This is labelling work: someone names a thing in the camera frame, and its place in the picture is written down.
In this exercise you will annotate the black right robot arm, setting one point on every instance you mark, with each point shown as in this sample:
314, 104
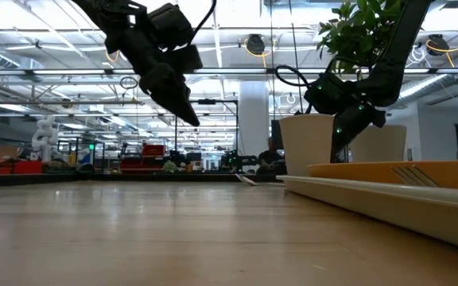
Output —
400, 47

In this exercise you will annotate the green leafy plant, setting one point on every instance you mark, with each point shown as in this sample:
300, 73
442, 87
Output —
356, 35

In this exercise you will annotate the beige paper cup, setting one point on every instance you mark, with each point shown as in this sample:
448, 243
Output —
384, 143

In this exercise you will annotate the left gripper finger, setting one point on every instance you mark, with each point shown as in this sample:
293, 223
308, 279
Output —
175, 107
187, 104

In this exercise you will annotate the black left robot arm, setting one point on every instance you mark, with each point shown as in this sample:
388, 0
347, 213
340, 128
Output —
121, 28

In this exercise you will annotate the black aluminium table frame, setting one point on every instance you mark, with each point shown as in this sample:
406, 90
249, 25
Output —
94, 178

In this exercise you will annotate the white plant pot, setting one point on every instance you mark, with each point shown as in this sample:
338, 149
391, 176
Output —
306, 145

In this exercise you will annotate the white building pillar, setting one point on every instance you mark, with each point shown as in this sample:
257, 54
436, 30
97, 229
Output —
253, 119

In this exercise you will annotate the orange round plate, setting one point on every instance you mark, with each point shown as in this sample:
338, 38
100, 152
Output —
443, 175

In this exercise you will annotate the person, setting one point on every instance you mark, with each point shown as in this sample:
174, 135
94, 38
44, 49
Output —
270, 159

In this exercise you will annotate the beige rectangular tray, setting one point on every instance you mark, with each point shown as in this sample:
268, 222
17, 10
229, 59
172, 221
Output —
412, 206

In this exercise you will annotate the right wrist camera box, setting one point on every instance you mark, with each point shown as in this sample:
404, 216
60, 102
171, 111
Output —
324, 93

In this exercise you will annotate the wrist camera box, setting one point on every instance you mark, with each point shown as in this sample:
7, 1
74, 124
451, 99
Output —
171, 28
324, 93

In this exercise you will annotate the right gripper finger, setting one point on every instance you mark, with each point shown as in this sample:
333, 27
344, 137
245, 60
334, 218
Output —
366, 121
346, 131

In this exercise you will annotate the black gantry frame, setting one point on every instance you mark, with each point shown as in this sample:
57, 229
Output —
213, 103

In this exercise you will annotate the white robot figure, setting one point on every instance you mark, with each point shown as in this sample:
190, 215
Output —
45, 137

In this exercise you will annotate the red storage box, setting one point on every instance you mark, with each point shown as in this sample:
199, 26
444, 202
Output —
14, 166

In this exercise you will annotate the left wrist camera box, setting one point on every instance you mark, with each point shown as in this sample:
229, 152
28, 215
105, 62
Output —
171, 28

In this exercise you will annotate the red tool cart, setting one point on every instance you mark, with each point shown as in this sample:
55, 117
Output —
145, 159

